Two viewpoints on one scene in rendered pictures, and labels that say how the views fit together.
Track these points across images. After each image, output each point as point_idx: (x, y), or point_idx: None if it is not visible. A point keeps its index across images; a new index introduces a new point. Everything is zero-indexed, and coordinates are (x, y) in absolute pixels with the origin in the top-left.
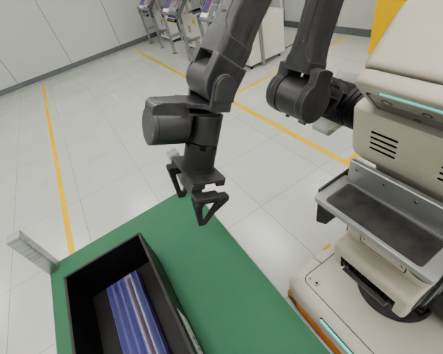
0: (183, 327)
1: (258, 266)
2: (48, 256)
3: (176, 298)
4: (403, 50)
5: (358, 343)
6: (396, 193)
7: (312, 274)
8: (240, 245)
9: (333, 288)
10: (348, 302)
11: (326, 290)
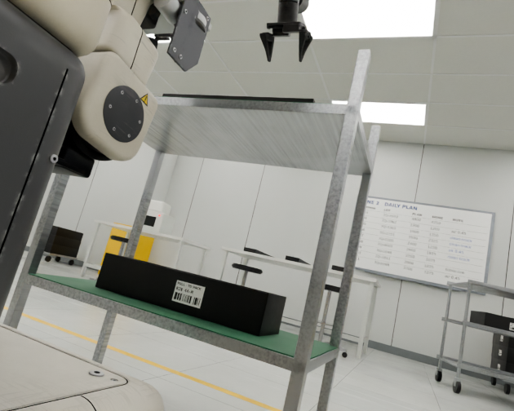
0: (245, 96)
1: (229, 99)
2: (369, 152)
3: None
4: None
5: (20, 331)
6: None
7: (108, 382)
8: (252, 100)
9: (50, 365)
10: (19, 351)
11: (70, 365)
